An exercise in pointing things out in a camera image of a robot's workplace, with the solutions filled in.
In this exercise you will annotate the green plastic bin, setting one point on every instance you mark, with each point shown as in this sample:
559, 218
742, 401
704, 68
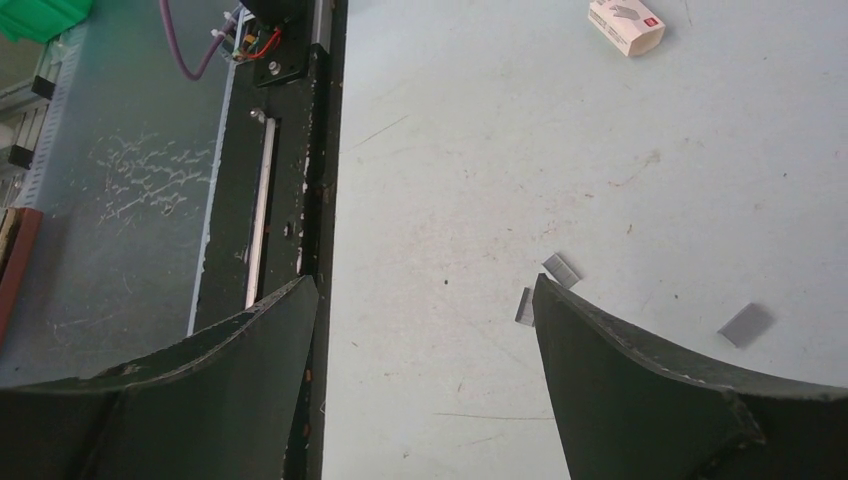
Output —
41, 20

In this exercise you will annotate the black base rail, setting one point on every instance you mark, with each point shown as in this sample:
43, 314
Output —
272, 211

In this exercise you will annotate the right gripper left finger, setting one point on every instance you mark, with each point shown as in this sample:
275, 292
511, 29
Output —
217, 405

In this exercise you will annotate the white staple box sleeve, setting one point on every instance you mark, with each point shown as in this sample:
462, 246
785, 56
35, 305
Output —
628, 24

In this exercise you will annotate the grey staple strip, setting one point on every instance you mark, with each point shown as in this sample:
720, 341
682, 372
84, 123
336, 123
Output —
746, 326
561, 271
524, 314

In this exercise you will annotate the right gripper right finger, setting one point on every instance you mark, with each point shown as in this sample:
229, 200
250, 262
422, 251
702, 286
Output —
629, 404

